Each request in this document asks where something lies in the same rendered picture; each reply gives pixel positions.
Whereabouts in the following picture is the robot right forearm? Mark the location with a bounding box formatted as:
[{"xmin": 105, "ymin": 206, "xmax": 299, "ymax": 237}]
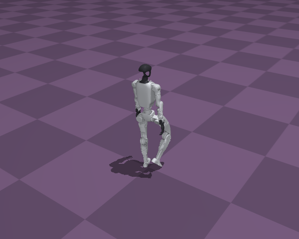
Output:
[{"xmin": 157, "ymin": 102, "xmax": 164, "ymax": 122}]

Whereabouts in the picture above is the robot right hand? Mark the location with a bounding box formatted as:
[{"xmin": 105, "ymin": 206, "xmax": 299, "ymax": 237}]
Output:
[{"xmin": 159, "ymin": 120, "xmax": 164, "ymax": 135}]

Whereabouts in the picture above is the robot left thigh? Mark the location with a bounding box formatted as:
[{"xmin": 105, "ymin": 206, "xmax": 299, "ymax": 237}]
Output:
[{"xmin": 136, "ymin": 113, "xmax": 148, "ymax": 145}]

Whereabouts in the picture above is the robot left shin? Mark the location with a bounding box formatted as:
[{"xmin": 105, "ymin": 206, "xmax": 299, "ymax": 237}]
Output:
[{"xmin": 140, "ymin": 137, "xmax": 148, "ymax": 163}]

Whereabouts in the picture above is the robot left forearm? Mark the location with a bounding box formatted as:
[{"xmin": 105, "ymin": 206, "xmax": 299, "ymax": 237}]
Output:
[{"xmin": 135, "ymin": 98, "xmax": 141, "ymax": 111}]

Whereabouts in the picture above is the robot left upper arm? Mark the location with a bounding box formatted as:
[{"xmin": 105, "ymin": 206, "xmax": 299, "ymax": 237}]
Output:
[{"xmin": 132, "ymin": 80, "xmax": 138, "ymax": 99}]

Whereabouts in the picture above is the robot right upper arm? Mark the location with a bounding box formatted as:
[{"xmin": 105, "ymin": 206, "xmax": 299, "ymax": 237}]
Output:
[{"xmin": 151, "ymin": 83, "xmax": 161, "ymax": 107}]

